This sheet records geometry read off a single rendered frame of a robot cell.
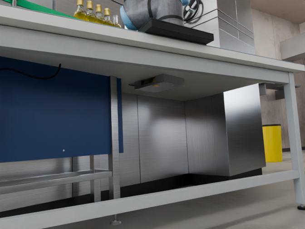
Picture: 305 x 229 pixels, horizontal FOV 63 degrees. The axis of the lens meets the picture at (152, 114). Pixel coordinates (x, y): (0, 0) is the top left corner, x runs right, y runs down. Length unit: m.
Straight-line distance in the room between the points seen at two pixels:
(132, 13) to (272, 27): 6.35
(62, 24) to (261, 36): 6.26
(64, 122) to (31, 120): 0.13
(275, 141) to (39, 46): 3.71
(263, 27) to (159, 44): 6.17
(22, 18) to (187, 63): 0.59
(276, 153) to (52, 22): 3.73
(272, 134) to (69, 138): 3.38
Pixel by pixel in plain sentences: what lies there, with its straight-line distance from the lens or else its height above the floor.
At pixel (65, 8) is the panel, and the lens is 1.61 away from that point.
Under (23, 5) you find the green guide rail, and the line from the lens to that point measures 1.20.
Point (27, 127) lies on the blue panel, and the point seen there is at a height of 0.45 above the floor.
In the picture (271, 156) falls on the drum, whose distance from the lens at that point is 4.13.
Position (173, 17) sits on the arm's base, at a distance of 1.07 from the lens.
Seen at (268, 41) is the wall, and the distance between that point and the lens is 7.03.
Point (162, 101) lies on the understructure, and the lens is 1.97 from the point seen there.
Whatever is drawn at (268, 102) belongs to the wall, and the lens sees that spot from 6.46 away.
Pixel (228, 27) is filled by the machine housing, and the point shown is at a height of 1.29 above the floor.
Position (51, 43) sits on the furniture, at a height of 0.68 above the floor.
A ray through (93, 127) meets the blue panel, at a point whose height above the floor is 0.46.
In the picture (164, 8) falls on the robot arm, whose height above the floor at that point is 0.91.
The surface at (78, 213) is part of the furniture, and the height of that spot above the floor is 0.18.
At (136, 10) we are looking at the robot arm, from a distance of 1.14.
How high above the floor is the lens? 0.38
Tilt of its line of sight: 6 degrees up
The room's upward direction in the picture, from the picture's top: 3 degrees counter-clockwise
